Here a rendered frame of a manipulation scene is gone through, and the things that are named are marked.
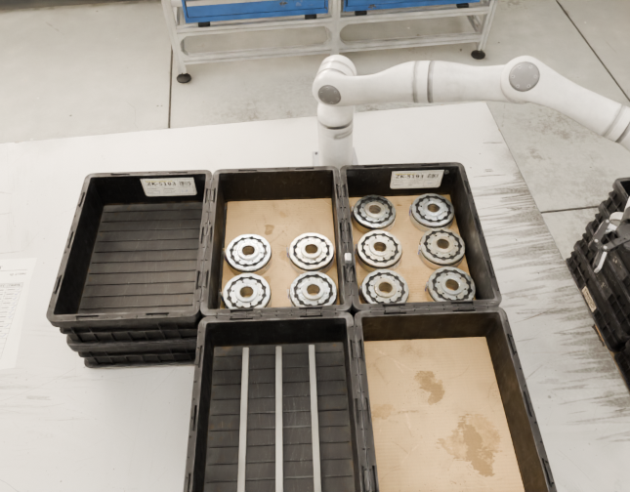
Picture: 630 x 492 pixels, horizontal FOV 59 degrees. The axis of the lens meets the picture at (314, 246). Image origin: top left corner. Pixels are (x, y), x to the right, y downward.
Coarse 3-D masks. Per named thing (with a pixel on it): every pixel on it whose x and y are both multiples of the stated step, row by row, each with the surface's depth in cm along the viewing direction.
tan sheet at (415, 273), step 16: (400, 208) 137; (352, 224) 134; (400, 224) 134; (400, 240) 131; (416, 240) 131; (416, 256) 128; (464, 256) 128; (368, 272) 125; (400, 272) 125; (416, 272) 125; (432, 272) 125; (416, 288) 123; (448, 288) 123
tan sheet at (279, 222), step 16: (240, 208) 137; (256, 208) 137; (272, 208) 137; (288, 208) 137; (304, 208) 137; (320, 208) 137; (240, 224) 134; (256, 224) 134; (272, 224) 134; (288, 224) 134; (304, 224) 134; (320, 224) 134; (272, 240) 131; (288, 240) 131; (288, 256) 128; (224, 272) 125; (272, 272) 125; (288, 272) 125; (336, 272) 125; (224, 288) 123; (272, 288) 123; (288, 288) 123; (272, 304) 121; (288, 304) 121; (336, 304) 121
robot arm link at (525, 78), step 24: (504, 72) 114; (528, 72) 112; (552, 72) 111; (528, 96) 113; (552, 96) 111; (576, 96) 110; (600, 96) 111; (576, 120) 113; (600, 120) 110; (624, 120) 109
